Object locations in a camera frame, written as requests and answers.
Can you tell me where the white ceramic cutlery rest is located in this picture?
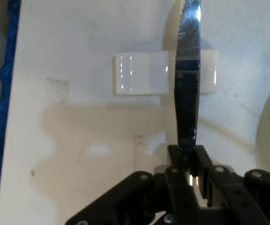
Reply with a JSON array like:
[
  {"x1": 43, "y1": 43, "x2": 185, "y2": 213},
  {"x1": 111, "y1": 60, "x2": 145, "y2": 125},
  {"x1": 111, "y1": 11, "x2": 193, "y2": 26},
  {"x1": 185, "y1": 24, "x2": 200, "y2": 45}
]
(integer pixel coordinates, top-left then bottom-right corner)
[{"x1": 112, "y1": 48, "x2": 219, "y2": 96}]

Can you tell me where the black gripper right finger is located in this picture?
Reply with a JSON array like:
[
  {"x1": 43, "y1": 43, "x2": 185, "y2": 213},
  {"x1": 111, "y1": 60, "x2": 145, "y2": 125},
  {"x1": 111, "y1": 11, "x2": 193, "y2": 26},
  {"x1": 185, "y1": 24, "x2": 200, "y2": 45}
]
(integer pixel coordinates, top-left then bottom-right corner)
[{"x1": 192, "y1": 144, "x2": 270, "y2": 225}]

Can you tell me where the silver table knife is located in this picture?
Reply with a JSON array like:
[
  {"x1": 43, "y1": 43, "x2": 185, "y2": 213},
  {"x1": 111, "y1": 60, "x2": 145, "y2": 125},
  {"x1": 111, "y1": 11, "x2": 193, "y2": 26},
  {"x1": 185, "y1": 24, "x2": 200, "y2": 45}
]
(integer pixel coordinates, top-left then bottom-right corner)
[{"x1": 173, "y1": 0, "x2": 202, "y2": 186}]

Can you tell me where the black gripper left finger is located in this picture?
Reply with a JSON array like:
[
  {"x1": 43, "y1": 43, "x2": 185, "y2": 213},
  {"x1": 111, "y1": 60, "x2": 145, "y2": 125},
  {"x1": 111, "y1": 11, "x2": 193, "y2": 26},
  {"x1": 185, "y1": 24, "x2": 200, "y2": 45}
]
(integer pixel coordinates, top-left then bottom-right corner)
[{"x1": 64, "y1": 144, "x2": 204, "y2": 225}]

